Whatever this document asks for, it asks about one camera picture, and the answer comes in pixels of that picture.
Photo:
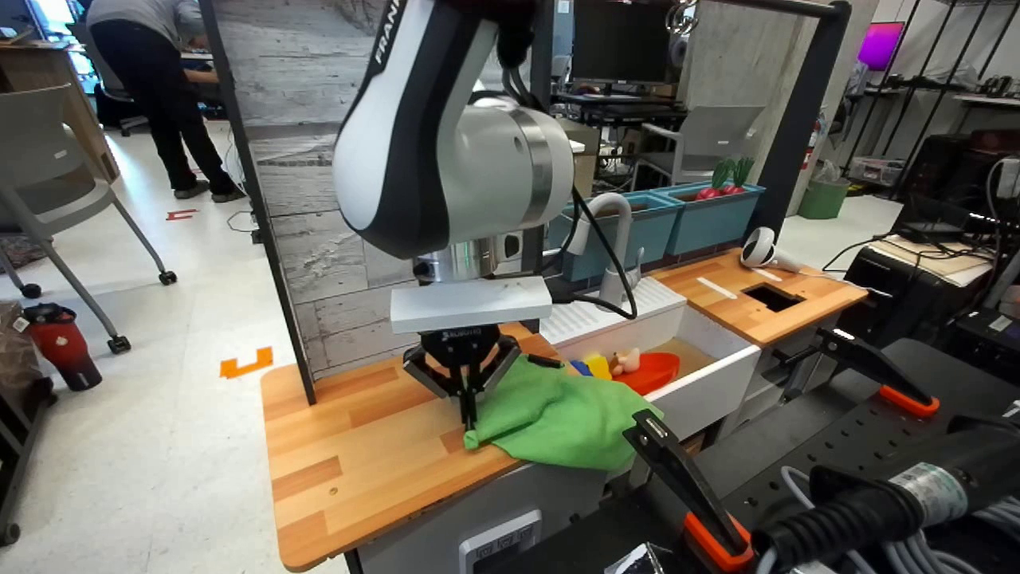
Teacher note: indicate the white round tape roll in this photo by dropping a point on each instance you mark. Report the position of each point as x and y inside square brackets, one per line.
[757, 246]

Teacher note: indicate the purple lit monitor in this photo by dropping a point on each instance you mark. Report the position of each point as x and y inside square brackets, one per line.
[879, 47]

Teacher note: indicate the red bottle with black cap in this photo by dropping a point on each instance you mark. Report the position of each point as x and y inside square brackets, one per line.
[60, 345]

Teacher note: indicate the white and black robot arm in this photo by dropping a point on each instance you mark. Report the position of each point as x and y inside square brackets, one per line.
[446, 147]

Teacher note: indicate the white sink basin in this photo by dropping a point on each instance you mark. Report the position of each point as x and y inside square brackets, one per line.
[714, 384]

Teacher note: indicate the teal plastic bin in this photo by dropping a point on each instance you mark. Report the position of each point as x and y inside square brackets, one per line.
[714, 221]
[652, 229]

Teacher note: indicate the person in dark trousers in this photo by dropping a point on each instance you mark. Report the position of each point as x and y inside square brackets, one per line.
[147, 73]

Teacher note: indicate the grey wood-print backdrop panel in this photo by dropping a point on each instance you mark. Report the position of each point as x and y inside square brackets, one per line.
[296, 130]

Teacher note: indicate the green bucket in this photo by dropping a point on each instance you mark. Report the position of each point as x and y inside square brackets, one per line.
[822, 198]

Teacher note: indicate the red floor tape mark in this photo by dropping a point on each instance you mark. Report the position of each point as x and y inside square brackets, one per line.
[182, 214]

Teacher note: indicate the grey office chair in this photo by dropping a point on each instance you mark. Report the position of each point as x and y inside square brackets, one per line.
[53, 180]

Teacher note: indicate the white stick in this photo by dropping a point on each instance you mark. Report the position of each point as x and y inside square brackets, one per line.
[717, 287]

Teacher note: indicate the black frame post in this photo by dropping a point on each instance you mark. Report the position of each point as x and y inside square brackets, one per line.
[800, 115]
[539, 66]
[255, 202]

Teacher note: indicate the wooden board with cutout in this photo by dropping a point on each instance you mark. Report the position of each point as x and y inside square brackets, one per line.
[733, 303]

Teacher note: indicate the yellow toy piece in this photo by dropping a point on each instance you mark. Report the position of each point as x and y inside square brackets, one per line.
[597, 365]

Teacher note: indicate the green towel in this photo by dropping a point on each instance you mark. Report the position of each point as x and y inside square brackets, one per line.
[569, 417]

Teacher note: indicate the red-orange bowl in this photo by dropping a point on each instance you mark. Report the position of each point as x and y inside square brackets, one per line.
[655, 371]

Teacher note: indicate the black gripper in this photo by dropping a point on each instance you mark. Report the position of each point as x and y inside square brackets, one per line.
[459, 345]

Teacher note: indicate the wooden kitchen countertop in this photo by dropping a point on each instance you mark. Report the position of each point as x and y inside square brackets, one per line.
[361, 456]

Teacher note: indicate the pink toy piece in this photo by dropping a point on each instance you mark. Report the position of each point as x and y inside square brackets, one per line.
[629, 358]

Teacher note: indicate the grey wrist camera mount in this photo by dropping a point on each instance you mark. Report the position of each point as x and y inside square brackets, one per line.
[472, 303]

